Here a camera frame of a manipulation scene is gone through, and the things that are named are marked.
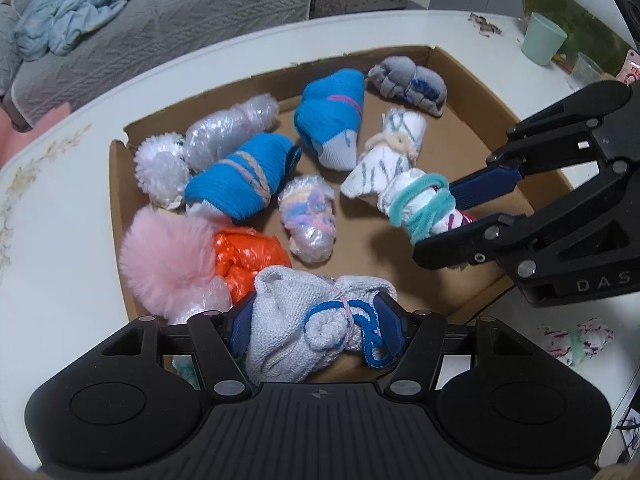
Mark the brown cardboard box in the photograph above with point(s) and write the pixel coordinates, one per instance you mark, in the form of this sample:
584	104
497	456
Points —
470	130

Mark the clear bubble wrap bundle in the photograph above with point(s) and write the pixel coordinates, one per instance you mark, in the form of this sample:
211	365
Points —
202	302

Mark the white fluffy ball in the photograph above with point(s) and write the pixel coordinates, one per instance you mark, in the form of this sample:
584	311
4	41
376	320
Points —
160	170

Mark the grey covered sofa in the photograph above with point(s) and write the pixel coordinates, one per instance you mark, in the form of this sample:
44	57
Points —
200	15

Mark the pale green cup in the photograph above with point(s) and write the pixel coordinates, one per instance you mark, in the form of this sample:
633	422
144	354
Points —
542	40

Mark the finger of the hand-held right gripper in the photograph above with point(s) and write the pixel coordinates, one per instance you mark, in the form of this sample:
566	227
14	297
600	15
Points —
485	185
450	250

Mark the pink fluffy pompom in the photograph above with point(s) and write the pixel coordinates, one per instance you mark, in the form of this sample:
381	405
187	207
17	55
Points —
165	255

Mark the orange plastic bag bundle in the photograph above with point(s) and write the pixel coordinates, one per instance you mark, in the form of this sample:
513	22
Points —
250	255

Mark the pink plastic stool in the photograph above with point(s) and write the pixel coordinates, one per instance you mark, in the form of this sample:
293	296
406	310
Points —
7	135

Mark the grey sock bundle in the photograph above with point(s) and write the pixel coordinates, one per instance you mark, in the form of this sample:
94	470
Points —
405	82

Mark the blue sock with pink band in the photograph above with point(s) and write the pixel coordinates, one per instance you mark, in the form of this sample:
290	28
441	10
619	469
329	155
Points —
330	110

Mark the pink printed card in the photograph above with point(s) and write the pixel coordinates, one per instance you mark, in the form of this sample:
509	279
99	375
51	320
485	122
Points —
631	67

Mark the small pastel bubble wrap bundle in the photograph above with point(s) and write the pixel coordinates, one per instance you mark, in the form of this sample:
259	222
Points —
307	220

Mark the light blue blanket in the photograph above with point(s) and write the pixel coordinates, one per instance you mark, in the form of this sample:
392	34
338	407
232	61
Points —
65	10

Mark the dried leaf scraps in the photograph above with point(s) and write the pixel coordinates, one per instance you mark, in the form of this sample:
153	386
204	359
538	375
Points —
485	25

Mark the clear plastic cup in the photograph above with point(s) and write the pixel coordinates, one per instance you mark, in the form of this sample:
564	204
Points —
585	70

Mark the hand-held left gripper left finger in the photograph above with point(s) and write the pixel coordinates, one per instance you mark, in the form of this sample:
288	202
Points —
242	325

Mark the white knit sock blue trim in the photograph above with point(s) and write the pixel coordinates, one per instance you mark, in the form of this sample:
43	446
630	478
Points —
290	325

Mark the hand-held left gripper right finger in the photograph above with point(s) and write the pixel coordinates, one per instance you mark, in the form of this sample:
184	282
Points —
390	330

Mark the glass fishbowl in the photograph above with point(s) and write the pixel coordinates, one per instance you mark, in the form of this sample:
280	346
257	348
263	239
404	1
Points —
585	5

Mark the white sock with grey pattern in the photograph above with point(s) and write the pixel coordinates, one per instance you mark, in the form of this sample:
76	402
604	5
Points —
385	160

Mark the black appliance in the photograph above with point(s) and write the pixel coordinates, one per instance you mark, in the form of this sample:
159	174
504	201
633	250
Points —
630	15

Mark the large bubble wrap bundle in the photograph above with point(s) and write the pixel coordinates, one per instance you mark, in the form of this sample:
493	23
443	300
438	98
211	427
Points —
225	127

